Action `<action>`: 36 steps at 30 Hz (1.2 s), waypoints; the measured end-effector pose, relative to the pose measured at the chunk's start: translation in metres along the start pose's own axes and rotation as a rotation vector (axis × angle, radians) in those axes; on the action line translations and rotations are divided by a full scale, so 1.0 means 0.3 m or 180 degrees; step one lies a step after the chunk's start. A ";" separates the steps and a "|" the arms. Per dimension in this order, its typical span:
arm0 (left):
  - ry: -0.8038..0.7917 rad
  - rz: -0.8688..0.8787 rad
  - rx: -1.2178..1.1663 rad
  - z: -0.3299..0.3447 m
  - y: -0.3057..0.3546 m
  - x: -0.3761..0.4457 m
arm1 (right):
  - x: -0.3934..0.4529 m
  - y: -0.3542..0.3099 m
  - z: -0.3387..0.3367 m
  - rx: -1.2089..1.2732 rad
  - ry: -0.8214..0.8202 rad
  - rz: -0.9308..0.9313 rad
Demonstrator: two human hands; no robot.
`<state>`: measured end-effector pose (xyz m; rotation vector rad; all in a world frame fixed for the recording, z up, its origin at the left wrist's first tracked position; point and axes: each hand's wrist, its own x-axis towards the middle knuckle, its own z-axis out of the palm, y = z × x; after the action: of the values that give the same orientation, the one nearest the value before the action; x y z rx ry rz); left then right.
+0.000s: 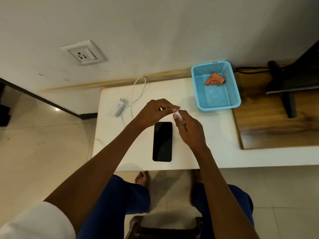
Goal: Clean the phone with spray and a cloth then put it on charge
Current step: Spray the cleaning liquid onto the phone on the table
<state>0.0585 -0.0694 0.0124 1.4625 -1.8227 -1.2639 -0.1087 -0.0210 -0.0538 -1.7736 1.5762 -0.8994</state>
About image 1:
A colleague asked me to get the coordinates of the wooden board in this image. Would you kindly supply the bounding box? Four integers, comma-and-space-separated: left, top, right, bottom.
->
231, 60, 319, 150

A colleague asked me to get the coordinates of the person's leg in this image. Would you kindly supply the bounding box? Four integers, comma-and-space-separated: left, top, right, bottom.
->
190, 183, 255, 227
77, 174, 151, 239

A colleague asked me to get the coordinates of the white charging cable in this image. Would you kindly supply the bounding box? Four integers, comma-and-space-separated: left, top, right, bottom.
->
120, 76, 147, 128

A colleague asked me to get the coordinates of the wooden trim strip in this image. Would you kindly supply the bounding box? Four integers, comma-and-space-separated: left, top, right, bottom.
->
41, 68, 194, 94

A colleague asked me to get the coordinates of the dark furniture piece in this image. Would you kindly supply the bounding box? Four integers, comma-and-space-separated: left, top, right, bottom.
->
0, 82, 12, 127

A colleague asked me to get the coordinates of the person's left foot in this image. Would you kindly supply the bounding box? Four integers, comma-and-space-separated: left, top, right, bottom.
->
134, 171, 150, 187

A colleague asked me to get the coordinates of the person's left forearm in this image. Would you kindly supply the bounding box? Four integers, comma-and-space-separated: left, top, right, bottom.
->
44, 117, 152, 234

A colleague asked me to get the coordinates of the orange cloth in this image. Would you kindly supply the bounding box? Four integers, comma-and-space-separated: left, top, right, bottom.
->
204, 72, 226, 86

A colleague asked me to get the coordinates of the white charger adapter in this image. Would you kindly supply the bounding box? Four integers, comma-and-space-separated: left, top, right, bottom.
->
111, 98, 126, 117

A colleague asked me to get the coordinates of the blue plastic basket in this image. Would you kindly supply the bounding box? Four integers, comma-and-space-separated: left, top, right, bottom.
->
191, 61, 242, 112

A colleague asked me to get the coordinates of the white wall socket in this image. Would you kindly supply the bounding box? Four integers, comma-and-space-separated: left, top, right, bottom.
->
60, 40, 107, 66

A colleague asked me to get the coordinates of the black smartphone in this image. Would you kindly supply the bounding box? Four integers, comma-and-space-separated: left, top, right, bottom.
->
152, 122, 173, 162

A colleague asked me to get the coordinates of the person's right hand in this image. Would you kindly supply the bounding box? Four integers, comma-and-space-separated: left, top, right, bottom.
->
173, 110, 209, 153

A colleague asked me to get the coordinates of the black monitor stand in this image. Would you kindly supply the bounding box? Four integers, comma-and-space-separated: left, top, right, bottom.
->
268, 61, 298, 119

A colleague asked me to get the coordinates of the dark brown stool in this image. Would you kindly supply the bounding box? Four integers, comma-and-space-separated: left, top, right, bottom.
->
124, 216, 204, 239

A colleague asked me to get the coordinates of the person's left hand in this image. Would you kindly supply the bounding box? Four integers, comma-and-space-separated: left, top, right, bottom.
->
136, 99, 180, 129

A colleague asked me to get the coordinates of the person's right leg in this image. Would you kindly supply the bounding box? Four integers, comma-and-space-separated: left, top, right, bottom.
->
190, 183, 255, 227

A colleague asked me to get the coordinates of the person's right forearm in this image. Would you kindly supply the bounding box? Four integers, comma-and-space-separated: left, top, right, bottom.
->
191, 145, 260, 239

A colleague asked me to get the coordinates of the black monitor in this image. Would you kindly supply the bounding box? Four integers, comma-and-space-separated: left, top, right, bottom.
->
265, 40, 319, 95

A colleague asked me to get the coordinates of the black skirting strip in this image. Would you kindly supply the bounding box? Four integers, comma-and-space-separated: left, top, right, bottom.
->
0, 77, 98, 120

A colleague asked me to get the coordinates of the black cable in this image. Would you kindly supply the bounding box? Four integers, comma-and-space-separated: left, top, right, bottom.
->
235, 67, 271, 74

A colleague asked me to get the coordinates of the person's left leg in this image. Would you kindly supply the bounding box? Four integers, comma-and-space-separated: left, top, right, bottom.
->
77, 174, 151, 239

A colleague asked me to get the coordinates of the white sleeve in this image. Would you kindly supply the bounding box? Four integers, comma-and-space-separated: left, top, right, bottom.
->
0, 201, 77, 239

